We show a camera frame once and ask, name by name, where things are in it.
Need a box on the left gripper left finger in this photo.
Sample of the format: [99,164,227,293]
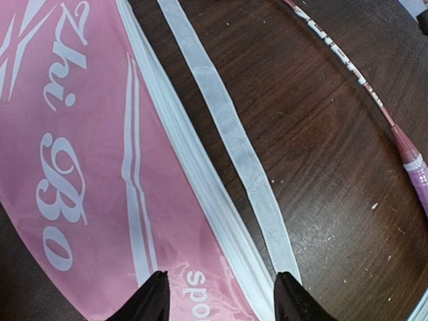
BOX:
[108,271,171,321]

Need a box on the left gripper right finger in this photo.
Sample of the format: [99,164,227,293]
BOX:
[274,272,336,321]

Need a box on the pink racket bag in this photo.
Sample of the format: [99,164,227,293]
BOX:
[0,0,305,321]

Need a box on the pink badminton racket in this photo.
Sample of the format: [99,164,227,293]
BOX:
[284,0,427,211]

